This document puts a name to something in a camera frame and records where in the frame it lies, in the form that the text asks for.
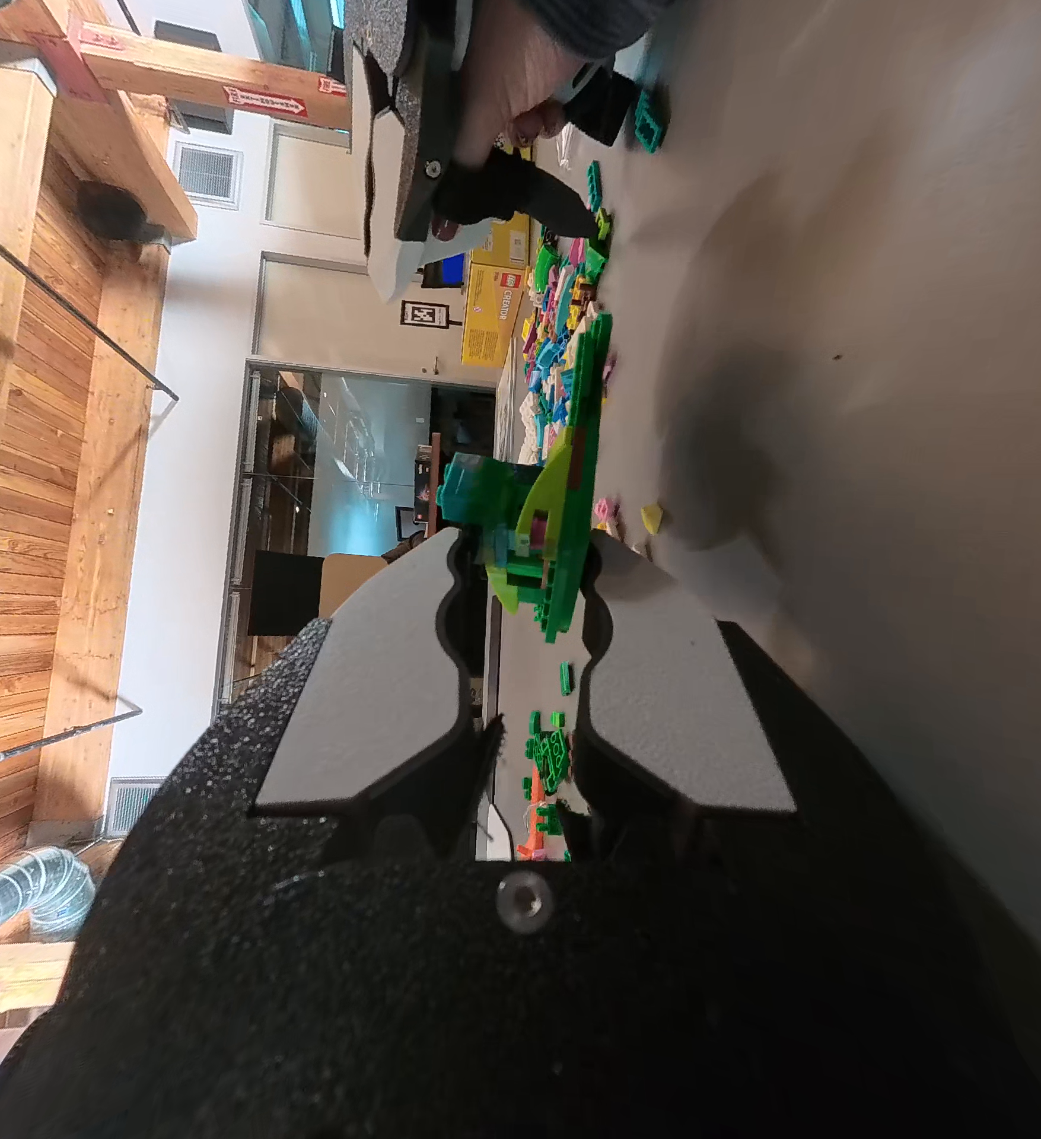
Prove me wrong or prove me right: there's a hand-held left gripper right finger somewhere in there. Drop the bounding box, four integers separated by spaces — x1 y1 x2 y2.
572 529 799 861

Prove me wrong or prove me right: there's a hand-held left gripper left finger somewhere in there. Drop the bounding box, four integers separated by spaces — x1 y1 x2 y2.
252 527 505 861

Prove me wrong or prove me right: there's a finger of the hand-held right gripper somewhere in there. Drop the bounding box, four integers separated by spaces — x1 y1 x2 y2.
355 43 416 304
396 218 496 290

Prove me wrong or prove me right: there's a pile of colourful toy bricks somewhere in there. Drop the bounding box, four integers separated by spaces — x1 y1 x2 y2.
518 222 621 466

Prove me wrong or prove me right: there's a green toy brick model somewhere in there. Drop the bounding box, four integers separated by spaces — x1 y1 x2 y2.
438 311 616 644

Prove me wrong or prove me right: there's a teal toy brick piece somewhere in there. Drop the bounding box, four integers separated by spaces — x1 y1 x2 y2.
633 84 669 155

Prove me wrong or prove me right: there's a person's right forearm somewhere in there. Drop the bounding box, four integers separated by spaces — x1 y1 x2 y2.
520 0 677 71

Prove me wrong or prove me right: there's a yellow toy set box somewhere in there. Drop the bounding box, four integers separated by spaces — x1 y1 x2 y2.
460 214 532 368

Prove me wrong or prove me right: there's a person's right hand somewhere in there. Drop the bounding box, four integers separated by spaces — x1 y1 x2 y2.
451 13 594 172

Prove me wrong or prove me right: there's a scatter of green toy bricks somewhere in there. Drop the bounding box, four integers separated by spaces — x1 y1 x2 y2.
518 658 594 863

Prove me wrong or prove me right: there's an orange brick separator tool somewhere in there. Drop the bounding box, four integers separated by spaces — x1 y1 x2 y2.
514 772 550 863

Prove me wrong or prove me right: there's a black round ceiling fixture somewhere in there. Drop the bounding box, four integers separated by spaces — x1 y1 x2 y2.
74 180 167 244

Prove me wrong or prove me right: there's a black wall screen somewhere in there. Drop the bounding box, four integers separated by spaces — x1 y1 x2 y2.
247 549 326 638

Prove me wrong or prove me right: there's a wall air vent grille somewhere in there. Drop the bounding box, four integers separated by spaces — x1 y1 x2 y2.
170 139 244 211
103 776 166 839

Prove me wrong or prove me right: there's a wooden support post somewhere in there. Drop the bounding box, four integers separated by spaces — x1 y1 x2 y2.
26 22 354 135

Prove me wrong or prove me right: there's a silver flexible air duct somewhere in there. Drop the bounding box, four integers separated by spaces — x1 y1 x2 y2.
0 845 97 959

